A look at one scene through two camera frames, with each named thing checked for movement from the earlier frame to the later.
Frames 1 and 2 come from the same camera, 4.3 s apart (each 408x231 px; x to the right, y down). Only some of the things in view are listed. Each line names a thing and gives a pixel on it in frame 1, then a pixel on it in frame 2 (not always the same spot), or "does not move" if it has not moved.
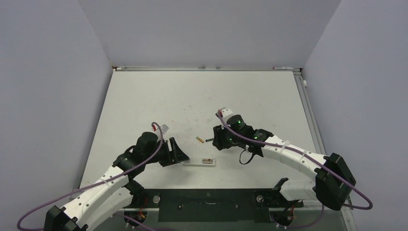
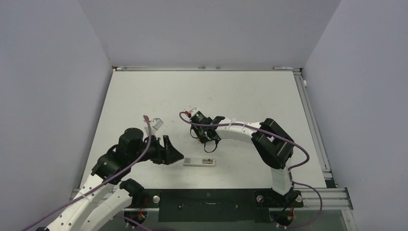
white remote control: x=200 y=162 does not move
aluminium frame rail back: x=207 y=69 does not move
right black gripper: x=220 y=140 to x=203 y=140
